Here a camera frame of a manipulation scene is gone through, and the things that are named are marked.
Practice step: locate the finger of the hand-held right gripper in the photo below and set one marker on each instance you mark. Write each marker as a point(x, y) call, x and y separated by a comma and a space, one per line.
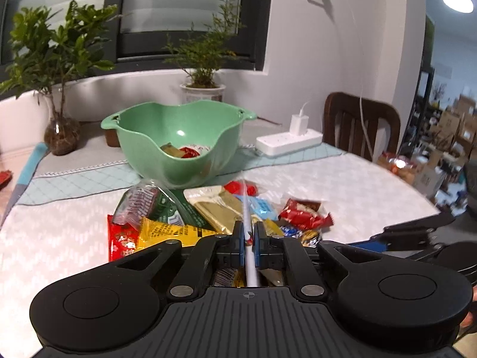
point(410, 229)
point(369, 247)

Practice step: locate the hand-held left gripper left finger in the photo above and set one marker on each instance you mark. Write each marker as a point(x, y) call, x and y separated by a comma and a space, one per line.
point(240, 239)

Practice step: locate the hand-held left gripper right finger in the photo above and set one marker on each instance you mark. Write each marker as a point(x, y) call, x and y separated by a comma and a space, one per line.
point(258, 239)

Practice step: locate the white edged snack packet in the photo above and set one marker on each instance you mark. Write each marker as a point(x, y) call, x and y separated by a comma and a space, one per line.
point(252, 268)

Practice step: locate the gold snack packet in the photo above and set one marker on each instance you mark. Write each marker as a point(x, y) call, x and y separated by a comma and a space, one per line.
point(216, 214)

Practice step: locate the gold foil chocolate ball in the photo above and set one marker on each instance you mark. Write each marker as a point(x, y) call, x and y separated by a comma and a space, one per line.
point(311, 238)

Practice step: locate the green plastic bowl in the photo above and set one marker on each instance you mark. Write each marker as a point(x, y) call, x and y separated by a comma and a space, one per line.
point(179, 175)

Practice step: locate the person's right hand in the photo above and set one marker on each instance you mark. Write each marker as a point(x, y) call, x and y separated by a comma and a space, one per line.
point(470, 322)

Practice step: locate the tan snack packet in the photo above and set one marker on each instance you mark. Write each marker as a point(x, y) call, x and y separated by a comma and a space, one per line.
point(274, 228)

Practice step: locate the light blue snack packet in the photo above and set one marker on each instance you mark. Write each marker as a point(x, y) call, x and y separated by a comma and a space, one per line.
point(262, 207)

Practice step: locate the blue foil chocolate ball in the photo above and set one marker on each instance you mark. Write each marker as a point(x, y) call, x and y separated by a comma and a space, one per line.
point(290, 231)

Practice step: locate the red chocolate bar packet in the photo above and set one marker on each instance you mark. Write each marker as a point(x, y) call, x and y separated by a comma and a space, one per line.
point(302, 218)

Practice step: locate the red candy packet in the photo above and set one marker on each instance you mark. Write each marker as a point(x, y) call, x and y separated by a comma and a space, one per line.
point(234, 187)

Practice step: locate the cream snack packet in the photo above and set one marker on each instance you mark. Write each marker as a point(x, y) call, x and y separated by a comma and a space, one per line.
point(201, 195)

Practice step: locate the yellow snack packet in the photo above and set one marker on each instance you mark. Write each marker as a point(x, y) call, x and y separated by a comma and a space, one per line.
point(164, 231)

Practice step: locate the green snack bag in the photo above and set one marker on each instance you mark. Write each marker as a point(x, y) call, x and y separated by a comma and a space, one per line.
point(167, 210)

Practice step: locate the white power strip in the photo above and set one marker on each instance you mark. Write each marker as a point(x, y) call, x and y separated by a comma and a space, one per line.
point(287, 145)

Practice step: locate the white pink snack packet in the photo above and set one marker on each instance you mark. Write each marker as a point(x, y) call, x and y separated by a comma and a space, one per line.
point(204, 147)

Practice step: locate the red wrapped candy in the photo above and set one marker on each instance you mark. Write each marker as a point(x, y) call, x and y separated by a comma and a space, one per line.
point(190, 152)

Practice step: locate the clear striped candy bag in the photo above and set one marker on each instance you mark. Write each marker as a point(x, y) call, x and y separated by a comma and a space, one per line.
point(138, 199)

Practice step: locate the pile of cardboard boxes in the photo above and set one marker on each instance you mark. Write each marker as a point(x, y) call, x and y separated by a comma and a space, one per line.
point(447, 123)

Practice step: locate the gold wrapped candy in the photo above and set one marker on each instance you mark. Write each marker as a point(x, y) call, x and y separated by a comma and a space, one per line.
point(171, 150)

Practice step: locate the dark wooden chair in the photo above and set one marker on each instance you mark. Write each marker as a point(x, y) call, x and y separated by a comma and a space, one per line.
point(384, 119)

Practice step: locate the red floral snack packet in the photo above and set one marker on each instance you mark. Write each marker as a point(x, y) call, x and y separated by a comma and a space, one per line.
point(121, 238)

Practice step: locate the white charger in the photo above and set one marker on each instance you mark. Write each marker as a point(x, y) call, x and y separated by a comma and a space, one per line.
point(300, 125)

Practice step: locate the black metal shelf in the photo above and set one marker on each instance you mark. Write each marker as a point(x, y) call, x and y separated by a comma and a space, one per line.
point(423, 93)

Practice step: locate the white plant pot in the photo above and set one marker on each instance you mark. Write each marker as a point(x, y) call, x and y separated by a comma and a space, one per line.
point(203, 95)

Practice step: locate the brown wood carving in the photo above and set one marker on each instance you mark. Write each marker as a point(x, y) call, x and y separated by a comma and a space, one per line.
point(111, 138)

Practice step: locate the teal quilted cloth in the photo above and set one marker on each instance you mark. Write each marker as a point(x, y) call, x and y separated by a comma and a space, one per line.
point(74, 186)

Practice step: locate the white quilted table cover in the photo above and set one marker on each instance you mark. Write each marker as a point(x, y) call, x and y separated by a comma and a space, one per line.
point(56, 238)

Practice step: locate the fine-leaved potted plant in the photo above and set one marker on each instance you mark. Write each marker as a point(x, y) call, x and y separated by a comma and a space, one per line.
point(205, 56)

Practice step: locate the dark framed window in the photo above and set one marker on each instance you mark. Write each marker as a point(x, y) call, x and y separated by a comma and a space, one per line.
point(186, 44)

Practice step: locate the round glass vase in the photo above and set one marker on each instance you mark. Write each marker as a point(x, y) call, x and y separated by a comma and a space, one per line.
point(61, 138)

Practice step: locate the round ceiling light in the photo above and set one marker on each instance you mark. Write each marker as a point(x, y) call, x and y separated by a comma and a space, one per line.
point(456, 0)

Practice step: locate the red ornate packet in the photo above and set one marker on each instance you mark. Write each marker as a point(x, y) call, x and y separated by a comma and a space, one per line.
point(4, 179)

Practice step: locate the leafy green plant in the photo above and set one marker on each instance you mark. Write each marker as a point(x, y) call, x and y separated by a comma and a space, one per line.
point(44, 44)

